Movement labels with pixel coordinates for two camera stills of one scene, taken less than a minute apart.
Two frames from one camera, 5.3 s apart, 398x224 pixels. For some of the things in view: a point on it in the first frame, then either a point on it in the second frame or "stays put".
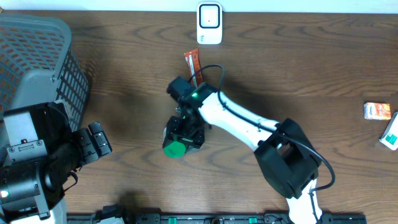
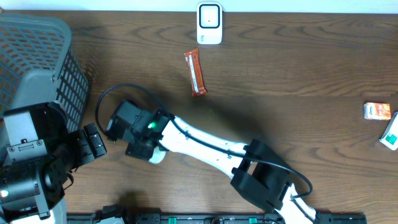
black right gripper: (196, 142) -> (134, 150)
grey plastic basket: (40, 63) stays put
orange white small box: (377, 111) stays put
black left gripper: (84, 150) stays put
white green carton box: (390, 137) stays put
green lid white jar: (175, 150) -> (158, 156)
